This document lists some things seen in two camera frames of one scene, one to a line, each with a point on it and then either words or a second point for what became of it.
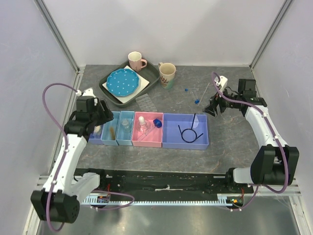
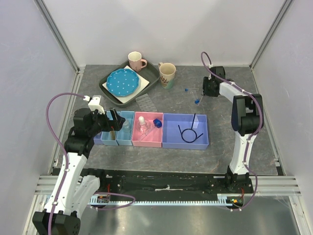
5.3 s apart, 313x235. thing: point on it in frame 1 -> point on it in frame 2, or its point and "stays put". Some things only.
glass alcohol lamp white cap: (143, 127) stays put
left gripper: (106, 115) -> (114, 123)
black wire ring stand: (189, 129) stays put
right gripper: (214, 101) -> (206, 81)
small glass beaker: (125, 125) stays put
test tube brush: (112, 132) stays put
